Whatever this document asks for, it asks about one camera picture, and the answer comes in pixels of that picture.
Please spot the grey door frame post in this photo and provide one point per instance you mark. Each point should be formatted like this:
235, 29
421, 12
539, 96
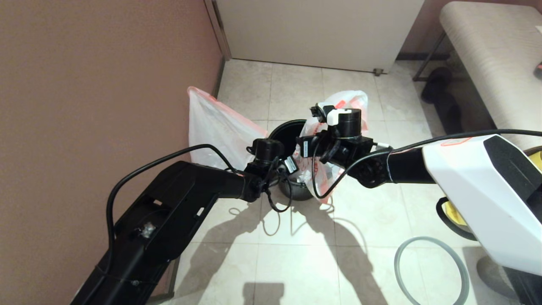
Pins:
218, 29

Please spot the small grey door fitting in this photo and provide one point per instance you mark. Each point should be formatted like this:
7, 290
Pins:
377, 72

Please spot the white red-printed plastic bag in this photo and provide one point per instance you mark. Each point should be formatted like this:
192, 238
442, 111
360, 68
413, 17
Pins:
351, 101

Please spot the black slippers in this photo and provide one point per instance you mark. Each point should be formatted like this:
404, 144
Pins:
444, 101

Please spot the black round trash bin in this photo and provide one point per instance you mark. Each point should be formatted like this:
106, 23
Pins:
296, 192

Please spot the yellow fabric bag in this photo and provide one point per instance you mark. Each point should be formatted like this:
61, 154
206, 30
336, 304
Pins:
457, 216

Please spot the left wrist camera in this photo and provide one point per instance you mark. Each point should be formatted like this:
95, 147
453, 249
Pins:
291, 164

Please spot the thin dark metal rod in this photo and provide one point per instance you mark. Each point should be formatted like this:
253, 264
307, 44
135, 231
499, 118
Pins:
427, 57

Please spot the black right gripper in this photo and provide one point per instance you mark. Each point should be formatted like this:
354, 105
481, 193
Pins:
311, 147

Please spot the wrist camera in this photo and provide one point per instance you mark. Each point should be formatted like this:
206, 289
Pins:
321, 112
291, 164

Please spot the white garbage bag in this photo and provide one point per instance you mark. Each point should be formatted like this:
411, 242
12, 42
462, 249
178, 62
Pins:
216, 135

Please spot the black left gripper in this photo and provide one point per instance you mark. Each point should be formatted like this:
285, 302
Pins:
280, 173

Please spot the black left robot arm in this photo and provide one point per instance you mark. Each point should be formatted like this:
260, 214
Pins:
169, 203

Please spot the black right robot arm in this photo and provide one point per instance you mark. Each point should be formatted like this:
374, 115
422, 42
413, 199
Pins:
465, 178

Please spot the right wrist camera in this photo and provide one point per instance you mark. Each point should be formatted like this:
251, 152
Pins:
321, 112

